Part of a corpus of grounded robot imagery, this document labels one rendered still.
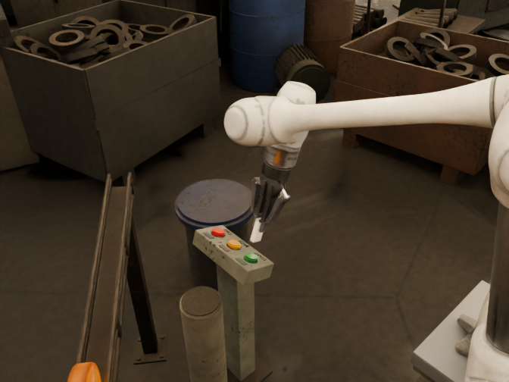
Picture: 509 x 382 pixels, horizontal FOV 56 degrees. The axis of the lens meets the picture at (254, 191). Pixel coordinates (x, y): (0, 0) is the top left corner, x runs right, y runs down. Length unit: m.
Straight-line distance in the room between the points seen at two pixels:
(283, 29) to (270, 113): 2.67
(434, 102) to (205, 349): 0.91
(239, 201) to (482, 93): 1.10
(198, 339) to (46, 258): 1.21
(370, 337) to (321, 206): 0.85
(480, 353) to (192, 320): 0.71
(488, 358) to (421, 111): 0.54
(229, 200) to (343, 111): 0.96
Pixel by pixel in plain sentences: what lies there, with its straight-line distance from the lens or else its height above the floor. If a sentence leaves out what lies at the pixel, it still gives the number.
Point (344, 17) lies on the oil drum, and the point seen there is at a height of 0.46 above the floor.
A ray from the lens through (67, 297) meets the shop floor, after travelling 2.24.
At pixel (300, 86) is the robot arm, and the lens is 1.19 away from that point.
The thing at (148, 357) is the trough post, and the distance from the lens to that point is 1.94.
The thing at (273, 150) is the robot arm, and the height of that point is 0.93.
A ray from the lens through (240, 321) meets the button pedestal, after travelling 1.58.
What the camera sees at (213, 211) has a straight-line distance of 1.83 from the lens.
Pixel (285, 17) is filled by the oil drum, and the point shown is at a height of 0.57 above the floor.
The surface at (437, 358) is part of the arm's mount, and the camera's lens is 1.49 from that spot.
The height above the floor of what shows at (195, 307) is 0.52.
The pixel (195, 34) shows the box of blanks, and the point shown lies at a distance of 2.92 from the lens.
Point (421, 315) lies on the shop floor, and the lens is 2.13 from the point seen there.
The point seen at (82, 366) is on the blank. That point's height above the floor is 0.77.
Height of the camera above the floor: 1.55
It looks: 35 degrees down
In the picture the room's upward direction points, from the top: straight up
